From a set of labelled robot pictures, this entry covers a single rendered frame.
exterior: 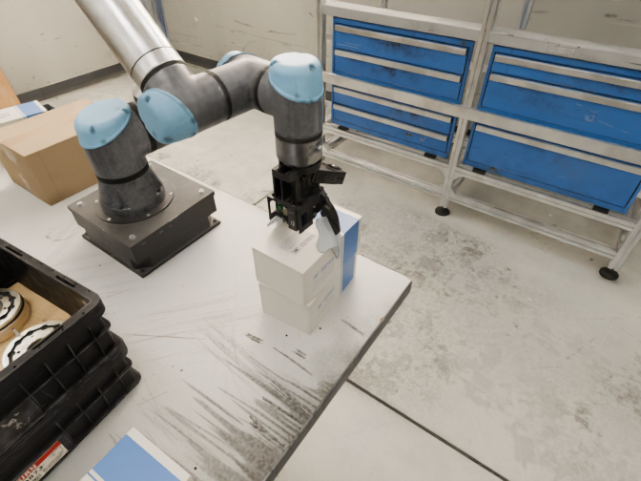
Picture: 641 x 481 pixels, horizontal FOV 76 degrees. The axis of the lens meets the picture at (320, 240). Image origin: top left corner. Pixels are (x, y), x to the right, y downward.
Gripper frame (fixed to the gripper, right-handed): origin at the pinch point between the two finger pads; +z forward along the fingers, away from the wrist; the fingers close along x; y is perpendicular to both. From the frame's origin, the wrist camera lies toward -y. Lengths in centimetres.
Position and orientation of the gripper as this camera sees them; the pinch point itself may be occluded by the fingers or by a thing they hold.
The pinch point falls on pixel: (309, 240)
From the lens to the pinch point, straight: 81.5
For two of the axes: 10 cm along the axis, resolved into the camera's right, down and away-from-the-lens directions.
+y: -5.8, 5.4, -6.1
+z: 0.0, 7.5, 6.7
